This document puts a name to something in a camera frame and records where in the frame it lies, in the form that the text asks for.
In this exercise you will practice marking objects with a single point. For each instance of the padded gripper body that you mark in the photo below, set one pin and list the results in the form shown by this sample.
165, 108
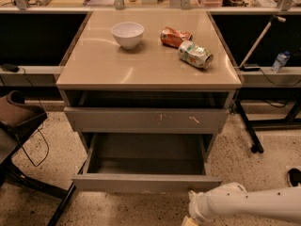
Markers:
197, 206

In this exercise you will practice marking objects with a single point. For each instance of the grey drawer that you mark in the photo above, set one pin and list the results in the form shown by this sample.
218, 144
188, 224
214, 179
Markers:
146, 120
145, 163

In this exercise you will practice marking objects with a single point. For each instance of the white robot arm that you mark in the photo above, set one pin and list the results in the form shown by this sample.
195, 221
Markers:
233, 199

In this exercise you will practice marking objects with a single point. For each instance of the grey drawer cabinet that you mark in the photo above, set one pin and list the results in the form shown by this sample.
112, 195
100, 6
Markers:
100, 73

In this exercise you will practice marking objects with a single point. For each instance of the black white shoe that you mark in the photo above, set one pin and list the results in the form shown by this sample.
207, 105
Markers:
294, 177

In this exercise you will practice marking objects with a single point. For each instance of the black table leg stand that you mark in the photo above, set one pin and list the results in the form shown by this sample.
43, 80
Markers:
291, 121

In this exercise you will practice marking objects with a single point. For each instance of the crushed green white can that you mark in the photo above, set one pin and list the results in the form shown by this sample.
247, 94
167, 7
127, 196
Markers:
195, 55

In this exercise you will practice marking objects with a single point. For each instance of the crushed orange can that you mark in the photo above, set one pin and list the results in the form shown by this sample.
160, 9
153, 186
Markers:
174, 38

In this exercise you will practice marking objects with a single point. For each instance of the small plastic bottle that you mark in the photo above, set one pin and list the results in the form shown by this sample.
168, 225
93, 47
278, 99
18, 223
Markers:
280, 61

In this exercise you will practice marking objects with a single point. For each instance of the white ceramic bowl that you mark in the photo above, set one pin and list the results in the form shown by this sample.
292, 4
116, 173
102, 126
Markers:
128, 34

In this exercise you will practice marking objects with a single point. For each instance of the brown chair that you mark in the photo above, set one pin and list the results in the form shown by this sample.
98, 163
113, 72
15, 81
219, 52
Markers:
18, 122

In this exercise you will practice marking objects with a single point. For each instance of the white stick with black base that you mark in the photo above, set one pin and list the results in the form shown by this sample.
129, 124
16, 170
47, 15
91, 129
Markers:
273, 20

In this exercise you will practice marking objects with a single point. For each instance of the black adapter with cable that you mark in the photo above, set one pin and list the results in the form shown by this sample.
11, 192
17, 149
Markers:
10, 68

